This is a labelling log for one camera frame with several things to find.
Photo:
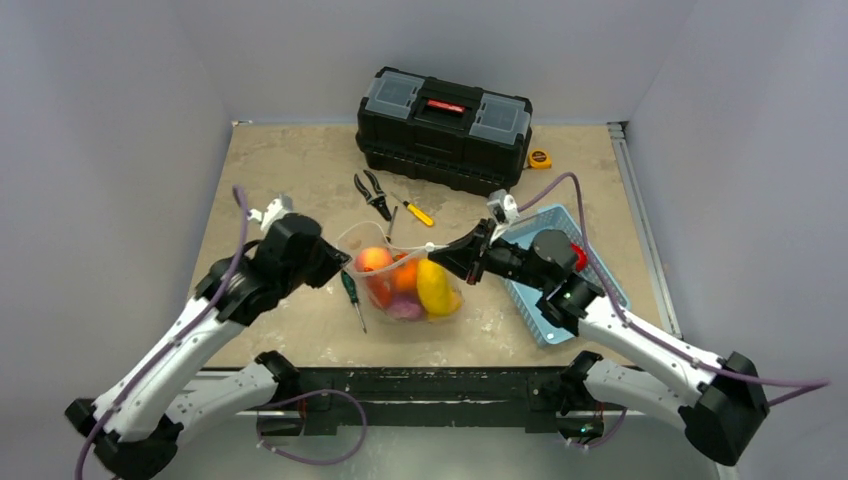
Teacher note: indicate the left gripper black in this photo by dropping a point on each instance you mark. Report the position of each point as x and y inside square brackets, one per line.
[333, 261]

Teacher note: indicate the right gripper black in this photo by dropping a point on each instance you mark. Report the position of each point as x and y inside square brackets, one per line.
[478, 252]

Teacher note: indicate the yellow mango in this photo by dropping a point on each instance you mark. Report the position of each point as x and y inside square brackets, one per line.
[433, 286]

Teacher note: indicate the clear zip top bag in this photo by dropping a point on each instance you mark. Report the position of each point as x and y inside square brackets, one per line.
[370, 234]

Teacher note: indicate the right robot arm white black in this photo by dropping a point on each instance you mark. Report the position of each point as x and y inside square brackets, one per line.
[716, 402]

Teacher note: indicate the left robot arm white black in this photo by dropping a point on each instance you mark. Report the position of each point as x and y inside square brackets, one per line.
[136, 428]

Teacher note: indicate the small yellow screwdriver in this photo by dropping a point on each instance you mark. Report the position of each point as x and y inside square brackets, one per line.
[421, 216]

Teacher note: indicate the black yellow screwdriver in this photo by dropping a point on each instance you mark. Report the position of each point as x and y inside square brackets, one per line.
[389, 231]

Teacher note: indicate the black pliers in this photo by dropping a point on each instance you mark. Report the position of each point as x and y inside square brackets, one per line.
[374, 196]

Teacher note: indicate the light blue plastic basket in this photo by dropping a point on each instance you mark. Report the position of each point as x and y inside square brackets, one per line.
[552, 317]

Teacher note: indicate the black plastic toolbox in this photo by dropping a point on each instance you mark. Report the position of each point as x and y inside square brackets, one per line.
[421, 127]

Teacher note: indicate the red bell pepper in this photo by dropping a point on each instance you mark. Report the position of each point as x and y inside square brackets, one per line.
[582, 258]

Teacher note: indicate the yellow tape measure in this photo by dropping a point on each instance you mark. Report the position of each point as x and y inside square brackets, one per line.
[539, 159]

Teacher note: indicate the green handled screwdriver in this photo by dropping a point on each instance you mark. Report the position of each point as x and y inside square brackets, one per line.
[351, 290]

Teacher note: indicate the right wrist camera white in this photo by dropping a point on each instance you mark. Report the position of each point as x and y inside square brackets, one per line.
[504, 210]

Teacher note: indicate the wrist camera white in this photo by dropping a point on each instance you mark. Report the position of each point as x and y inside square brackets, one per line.
[504, 210]
[278, 208]

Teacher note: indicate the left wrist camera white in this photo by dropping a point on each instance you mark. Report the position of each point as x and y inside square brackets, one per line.
[278, 208]

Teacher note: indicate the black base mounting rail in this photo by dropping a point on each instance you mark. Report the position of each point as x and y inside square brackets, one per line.
[534, 399]

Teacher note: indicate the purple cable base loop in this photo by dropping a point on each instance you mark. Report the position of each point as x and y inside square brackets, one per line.
[318, 426]

